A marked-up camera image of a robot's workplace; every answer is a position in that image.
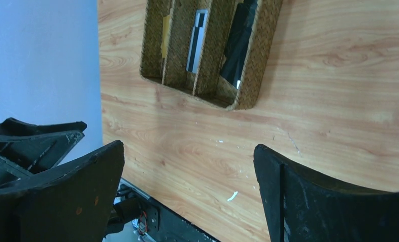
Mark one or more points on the gold cards stack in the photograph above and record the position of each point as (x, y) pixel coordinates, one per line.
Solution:
(165, 31)

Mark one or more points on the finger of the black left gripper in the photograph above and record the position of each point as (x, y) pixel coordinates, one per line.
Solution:
(15, 127)
(24, 156)

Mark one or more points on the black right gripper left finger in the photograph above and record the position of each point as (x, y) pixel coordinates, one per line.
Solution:
(70, 202)

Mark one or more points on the woven wicker tray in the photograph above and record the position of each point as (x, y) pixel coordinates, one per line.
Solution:
(207, 84)

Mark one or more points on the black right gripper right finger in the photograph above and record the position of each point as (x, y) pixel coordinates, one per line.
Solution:
(302, 204)

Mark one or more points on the silver black cards stack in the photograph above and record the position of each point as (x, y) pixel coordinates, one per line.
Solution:
(197, 40)

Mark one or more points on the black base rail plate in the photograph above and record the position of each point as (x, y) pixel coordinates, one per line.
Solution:
(150, 218)

